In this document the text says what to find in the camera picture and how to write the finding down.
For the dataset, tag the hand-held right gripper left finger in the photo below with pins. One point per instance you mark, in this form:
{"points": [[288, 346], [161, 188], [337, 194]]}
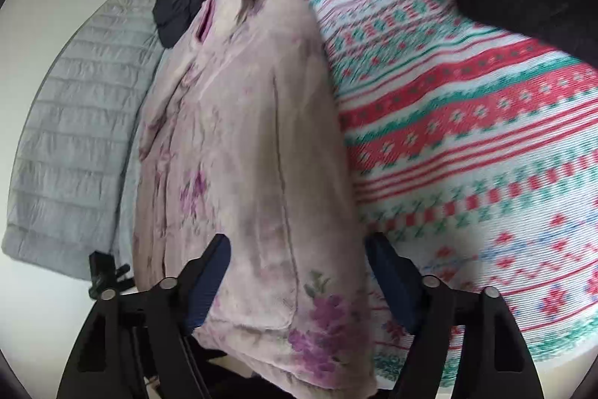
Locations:
{"points": [[210, 282]]}

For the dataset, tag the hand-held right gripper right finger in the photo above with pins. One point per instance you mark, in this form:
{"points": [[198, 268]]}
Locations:
{"points": [[392, 282]]}

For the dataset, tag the pink floral padded jacket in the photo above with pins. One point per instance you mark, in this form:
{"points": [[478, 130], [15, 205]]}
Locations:
{"points": [[243, 146]]}

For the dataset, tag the grey quilted headboard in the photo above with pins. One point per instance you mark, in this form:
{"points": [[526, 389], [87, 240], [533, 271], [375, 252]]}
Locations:
{"points": [[79, 123]]}

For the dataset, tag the red green patterned blanket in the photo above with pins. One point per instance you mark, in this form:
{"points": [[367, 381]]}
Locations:
{"points": [[467, 146]]}

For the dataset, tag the black garment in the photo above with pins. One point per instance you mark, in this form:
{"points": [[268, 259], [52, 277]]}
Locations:
{"points": [[180, 6]]}

